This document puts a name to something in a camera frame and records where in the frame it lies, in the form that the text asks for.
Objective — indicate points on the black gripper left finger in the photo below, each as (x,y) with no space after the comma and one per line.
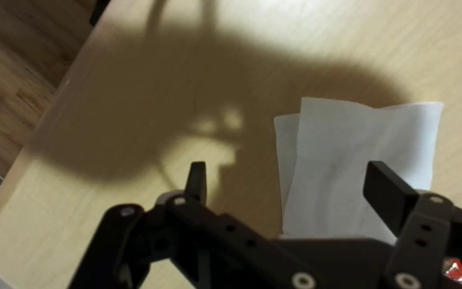
(196,182)

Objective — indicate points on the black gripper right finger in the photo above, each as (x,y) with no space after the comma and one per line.
(388,194)

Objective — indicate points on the white paper napkin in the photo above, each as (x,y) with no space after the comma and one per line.
(323,153)

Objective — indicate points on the red snack wrapper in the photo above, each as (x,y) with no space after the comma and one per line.
(453,270)

